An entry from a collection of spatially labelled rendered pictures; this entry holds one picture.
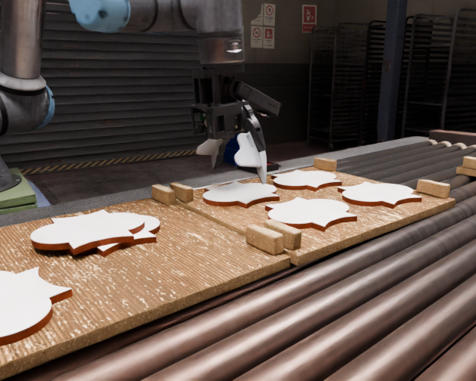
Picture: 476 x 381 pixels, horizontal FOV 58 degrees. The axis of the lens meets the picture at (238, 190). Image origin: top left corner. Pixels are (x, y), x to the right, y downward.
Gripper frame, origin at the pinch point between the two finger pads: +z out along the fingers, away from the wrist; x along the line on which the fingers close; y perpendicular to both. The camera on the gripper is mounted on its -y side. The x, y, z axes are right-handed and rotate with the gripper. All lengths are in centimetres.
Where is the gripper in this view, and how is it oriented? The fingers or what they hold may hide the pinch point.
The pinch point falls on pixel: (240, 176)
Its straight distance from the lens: 80.2
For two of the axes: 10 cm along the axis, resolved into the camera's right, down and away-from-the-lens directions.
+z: 0.7, 9.4, 3.2
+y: -7.9, 2.5, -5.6
